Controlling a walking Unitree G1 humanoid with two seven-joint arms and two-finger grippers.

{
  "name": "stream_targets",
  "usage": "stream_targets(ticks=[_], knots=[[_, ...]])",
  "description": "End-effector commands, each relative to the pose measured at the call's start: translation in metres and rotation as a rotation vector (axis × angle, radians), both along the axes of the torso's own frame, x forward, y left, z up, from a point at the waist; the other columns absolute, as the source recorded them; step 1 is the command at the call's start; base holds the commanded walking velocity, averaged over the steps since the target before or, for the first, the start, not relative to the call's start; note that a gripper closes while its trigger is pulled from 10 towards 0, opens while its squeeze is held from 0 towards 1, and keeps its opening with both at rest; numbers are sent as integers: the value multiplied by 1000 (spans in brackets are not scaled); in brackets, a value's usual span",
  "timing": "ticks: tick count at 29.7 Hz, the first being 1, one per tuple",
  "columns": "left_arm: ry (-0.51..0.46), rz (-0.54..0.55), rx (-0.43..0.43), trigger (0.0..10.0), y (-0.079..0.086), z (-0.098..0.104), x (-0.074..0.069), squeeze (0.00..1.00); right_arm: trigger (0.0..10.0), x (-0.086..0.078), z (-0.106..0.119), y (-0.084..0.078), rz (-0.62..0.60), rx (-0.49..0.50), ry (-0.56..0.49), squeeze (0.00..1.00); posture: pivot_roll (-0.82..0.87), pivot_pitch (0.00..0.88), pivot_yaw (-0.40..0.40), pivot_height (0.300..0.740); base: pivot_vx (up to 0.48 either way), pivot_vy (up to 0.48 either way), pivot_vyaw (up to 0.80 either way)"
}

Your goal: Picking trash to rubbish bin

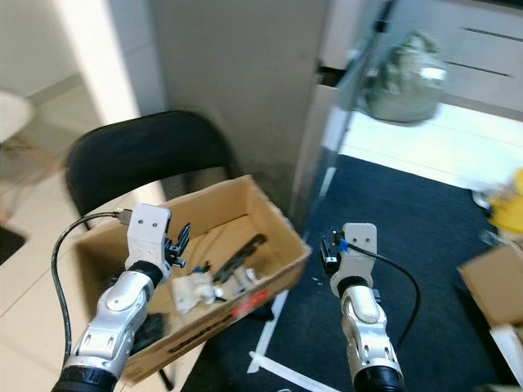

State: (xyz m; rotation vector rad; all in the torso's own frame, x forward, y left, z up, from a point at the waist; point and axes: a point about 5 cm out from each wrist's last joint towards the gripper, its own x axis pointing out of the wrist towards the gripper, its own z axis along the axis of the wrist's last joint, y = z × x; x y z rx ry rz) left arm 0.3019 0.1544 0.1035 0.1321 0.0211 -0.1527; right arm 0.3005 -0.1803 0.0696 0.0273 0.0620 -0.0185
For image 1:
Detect white crumpled trash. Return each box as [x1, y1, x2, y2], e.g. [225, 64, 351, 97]
[171, 268, 244, 317]

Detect black elongated trash piece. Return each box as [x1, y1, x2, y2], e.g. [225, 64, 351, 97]
[212, 234, 270, 284]

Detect open brown cardboard box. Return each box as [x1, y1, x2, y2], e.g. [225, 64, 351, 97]
[72, 174, 312, 383]

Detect black floor mat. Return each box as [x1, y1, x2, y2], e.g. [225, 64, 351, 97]
[178, 154, 523, 392]

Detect black folding chair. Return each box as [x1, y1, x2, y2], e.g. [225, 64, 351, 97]
[65, 110, 235, 239]

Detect white floor tape strip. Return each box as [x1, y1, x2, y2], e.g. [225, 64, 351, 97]
[248, 289, 337, 392]

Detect small brown cardboard box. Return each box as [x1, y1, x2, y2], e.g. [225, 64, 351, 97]
[457, 243, 523, 329]

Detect yellow plastic object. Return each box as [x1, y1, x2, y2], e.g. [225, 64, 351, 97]
[488, 168, 523, 239]

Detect green grey stuffed bag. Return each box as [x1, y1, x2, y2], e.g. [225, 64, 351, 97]
[363, 30, 449, 126]

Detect white round seat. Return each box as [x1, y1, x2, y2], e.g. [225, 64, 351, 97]
[0, 89, 34, 142]

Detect grey drawer cabinet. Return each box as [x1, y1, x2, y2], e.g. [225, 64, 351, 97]
[382, 0, 523, 117]

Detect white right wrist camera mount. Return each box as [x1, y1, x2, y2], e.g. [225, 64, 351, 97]
[330, 222, 379, 287]

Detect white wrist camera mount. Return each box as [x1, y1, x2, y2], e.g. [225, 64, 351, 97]
[330, 222, 379, 287]
[124, 204, 173, 270]

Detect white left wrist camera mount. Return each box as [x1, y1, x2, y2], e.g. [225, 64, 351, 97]
[124, 204, 173, 270]

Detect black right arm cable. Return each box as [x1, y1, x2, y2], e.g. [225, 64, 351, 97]
[353, 243, 423, 345]

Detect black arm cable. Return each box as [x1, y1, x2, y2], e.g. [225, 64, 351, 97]
[353, 243, 423, 345]
[52, 210, 133, 362]

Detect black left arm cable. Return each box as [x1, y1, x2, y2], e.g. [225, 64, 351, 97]
[52, 210, 133, 362]

